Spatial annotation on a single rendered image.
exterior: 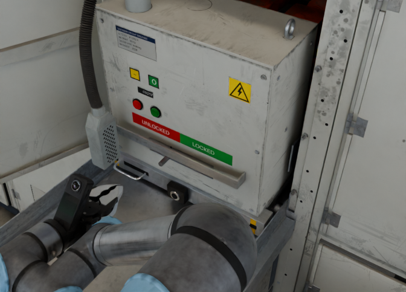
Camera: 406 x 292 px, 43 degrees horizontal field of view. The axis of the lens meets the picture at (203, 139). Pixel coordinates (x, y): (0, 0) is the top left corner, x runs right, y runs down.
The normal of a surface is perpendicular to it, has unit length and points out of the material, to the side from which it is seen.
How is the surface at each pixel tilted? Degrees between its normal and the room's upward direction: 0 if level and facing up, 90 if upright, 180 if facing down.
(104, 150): 90
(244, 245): 47
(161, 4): 4
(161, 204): 0
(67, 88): 90
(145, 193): 0
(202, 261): 16
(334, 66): 90
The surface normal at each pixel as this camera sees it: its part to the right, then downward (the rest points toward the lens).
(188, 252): -0.07, -0.78
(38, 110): 0.62, 0.50
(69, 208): -0.36, -0.10
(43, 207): 0.83, 0.36
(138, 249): -0.73, 0.23
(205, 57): -0.55, 0.55
